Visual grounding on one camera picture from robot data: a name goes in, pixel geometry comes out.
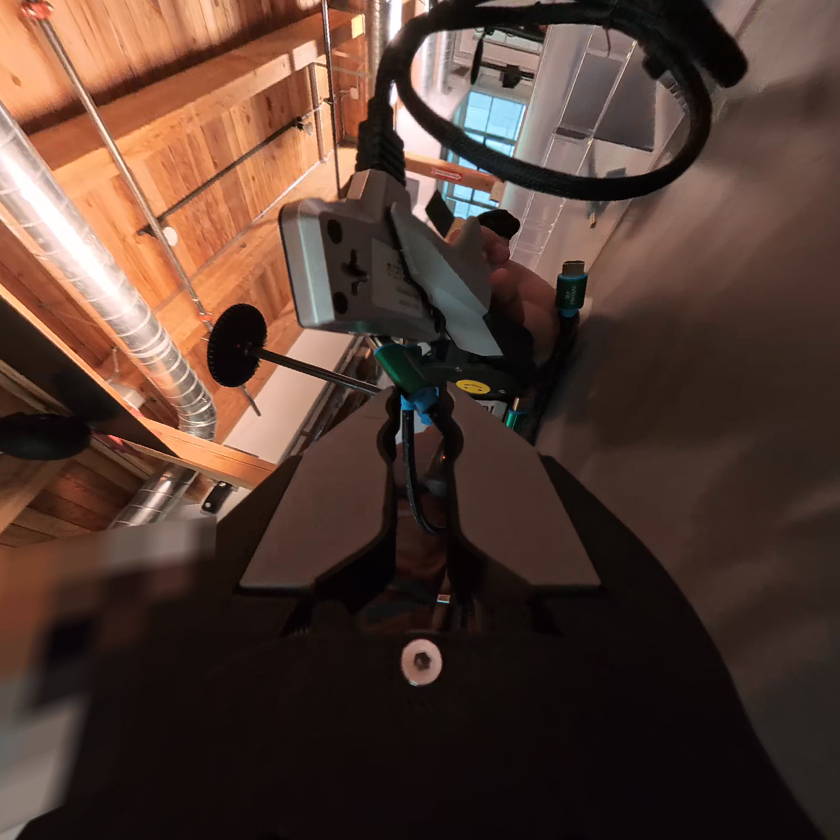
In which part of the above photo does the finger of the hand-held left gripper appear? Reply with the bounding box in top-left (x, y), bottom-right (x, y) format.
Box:
top-left (390, 203), bottom-right (505, 358)

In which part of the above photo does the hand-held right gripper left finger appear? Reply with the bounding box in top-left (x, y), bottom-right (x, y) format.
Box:
top-left (238, 387), bottom-right (399, 595)

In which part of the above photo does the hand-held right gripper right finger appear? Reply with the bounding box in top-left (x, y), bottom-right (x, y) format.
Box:
top-left (438, 390), bottom-right (601, 592)

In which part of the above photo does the green plug HDMI cable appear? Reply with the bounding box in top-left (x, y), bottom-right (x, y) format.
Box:
top-left (535, 258), bottom-right (592, 408)
top-left (504, 392), bottom-right (538, 439)
top-left (373, 343), bottom-right (448, 538)

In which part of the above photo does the black silver HDMI switch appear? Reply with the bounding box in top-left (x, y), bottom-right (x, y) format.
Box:
top-left (279, 167), bottom-right (490, 345)

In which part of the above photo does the black braided switch cable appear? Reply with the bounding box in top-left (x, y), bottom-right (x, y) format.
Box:
top-left (354, 0), bottom-right (749, 203)

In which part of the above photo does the person's left hand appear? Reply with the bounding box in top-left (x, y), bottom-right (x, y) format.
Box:
top-left (486, 238), bottom-right (560, 363)

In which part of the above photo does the glass window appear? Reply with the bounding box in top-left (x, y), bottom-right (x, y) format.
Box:
top-left (440, 88), bottom-right (529, 204)

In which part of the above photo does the black ceiling pipe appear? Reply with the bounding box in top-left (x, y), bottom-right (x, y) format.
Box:
top-left (136, 118), bottom-right (309, 237)

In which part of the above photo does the silver conduit pipe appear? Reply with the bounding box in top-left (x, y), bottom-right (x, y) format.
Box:
top-left (20, 0), bottom-right (263, 417)

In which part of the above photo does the silver ventilation duct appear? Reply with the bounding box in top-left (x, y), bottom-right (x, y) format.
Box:
top-left (0, 101), bottom-right (219, 442)

